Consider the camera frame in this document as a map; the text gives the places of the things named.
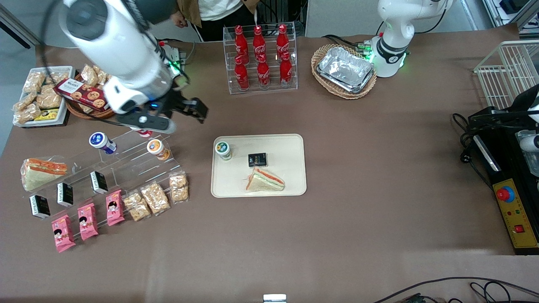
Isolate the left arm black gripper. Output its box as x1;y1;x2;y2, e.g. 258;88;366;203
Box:
467;83;539;131

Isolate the metal equipment shelf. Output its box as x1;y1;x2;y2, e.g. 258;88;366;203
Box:
482;0;539;36

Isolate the clear rice crispy bar pack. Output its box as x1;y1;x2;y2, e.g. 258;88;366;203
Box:
123;190;152;222
169;171;189;205
140;181;171;216

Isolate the blue gum bottle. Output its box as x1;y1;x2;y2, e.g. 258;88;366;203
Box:
89;132;117;155

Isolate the beige plastic tray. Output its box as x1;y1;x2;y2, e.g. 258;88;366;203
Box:
211;134;307;198

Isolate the red emergency stop button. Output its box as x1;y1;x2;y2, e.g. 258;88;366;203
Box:
496;185;515;203

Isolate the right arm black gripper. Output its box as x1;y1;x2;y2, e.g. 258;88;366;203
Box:
148;90;209;125

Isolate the grey connector box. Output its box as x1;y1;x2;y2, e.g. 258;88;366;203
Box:
163;42;188;64

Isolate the small wrapped triangle sandwich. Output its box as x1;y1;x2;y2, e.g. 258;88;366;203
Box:
245;167;286;193

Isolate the black equipment cabinet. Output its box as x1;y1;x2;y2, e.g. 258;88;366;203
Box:
257;0;308;36

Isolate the clear acrylic bottle rack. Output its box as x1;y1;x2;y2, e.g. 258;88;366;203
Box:
223;22;298;95

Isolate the aluminium foil tray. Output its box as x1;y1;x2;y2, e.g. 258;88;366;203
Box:
317;46;376;94

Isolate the white rectangular snack tray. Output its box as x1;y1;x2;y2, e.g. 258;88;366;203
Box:
13;66;76;128

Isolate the black and white small box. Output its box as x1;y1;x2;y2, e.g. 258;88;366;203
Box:
29;194;51;220
57;182;74;207
90;170;109;195

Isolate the large wrapped triangle sandwich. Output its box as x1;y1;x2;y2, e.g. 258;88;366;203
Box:
20;158;68;192

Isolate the black coiled power cable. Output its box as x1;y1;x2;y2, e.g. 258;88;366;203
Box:
453;112;493;190

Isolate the long black floor cable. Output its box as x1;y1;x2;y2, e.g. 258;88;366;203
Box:
373;276;539;303

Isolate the clear acrylic stepped display stand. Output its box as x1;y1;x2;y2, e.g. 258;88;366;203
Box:
23;120;188;253

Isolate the black cable at arm base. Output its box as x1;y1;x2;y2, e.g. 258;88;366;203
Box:
322;35;367;49

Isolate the white wire basket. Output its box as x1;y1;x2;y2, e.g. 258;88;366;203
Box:
474;40;539;111

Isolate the red cookie box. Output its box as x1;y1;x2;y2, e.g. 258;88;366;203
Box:
54;79;108;111

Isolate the red cola bottle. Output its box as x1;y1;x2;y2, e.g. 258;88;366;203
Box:
257;55;271;90
280;51;293;88
234;56;250;91
234;25;249;64
276;24;290;59
253;26;267;63

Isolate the wicker basket with foil trays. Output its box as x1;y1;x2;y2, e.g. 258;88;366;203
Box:
311;44;378;100

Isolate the black control box yellow panel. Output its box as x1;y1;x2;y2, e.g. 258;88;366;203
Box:
471;122;539;255

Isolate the wicker snack basket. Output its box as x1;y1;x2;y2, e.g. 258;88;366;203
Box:
65;64;116;120

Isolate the person in brown jacket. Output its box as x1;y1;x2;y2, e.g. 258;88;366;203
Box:
175;0;259;43

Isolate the green-lid yogurt cup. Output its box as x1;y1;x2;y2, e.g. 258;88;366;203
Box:
215;141;232;161

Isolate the orange-lid yogurt cup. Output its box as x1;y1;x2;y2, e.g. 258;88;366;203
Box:
147;139;171;161

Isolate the pink snack packet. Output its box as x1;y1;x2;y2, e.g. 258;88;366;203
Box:
77;203;99;241
51;215;76;253
106;189;125;227

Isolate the grey metal frame bar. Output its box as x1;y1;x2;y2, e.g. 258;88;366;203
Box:
0;6;40;49

